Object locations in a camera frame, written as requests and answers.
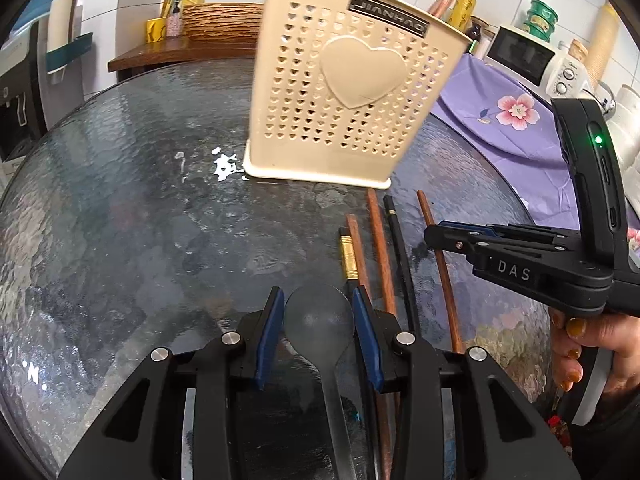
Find white microwave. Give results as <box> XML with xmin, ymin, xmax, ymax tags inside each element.
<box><xmin>483</xmin><ymin>26</ymin><xmax>591</xmax><ymax>102</ymax></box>

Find yellow roll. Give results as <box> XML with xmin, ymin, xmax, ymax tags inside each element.
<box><xmin>447</xmin><ymin>0</ymin><xmax>476</xmax><ymax>32</ymax></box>

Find black chopstick gold band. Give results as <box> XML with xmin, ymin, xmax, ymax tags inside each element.
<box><xmin>338</xmin><ymin>226</ymin><xmax>382</xmax><ymax>479</ymax></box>

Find paper cup stack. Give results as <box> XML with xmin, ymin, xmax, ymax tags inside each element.
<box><xmin>47</xmin><ymin>0</ymin><xmax>77</xmax><ymax>53</ymax></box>

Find woven basin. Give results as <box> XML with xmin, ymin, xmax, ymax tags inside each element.
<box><xmin>182</xmin><ymin>2</ymin><xmax>264</xmax><ymax>44</ymax></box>

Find water dispenser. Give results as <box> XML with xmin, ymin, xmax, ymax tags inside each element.
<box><xmin>1</xmin><ymin>14</ymin><xmax>49</xmax><ymax>162</ymax></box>

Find cream plastic utensil holder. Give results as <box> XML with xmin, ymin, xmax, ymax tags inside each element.
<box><xmin>243</xmin><ymin>0</ymin><xmax>470</xmax><ymax>190</ymax></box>

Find purple floral cloth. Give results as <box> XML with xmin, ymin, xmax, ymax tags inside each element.
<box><xmin>429</xmin><ymin>52</ymin><xmax>640</xmax><ymax>266</ymax></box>

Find steel spoon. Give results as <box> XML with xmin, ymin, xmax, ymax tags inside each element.
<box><xmin>284</xmin><ymin>283</ymin><xmax>356</xmax><ymax>479</ymax></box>

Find wooden side table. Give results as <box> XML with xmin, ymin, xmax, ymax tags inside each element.
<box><xmin>107</xmin><ymin>37</ymin><xmax>257</xmax><ymax>81</ymax></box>

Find right hand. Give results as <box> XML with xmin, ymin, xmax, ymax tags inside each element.
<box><xmin>548</xmin><ymin>308</ymin><xmax>639</xmax><ymax>398</ymax></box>

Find brown wooden chopstick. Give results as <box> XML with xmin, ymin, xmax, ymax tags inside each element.
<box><xmin>346</xmin><ymin>214</ymin><xmax>371</xmax><ymax>295</ymax></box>
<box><xmin>416</xmin><ymin>190</ymin><xmax>465</xmax><ymax>353</ymax></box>
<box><xmin>367</xmin><ymin>188</ymin><xmax>399</xmax><ymax>479</ymax></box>

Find black chopstick thin band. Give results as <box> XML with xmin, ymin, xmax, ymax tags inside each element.
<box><xmin>383</xmin><ymin>195</ymin><xmax>421</xmax><ymax>335</ymax></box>

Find round glass table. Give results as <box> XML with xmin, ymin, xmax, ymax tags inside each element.
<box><xmin>1</xmin><ymin>60</ymin><xmax>551</xmax><ymax>479</ymax></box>

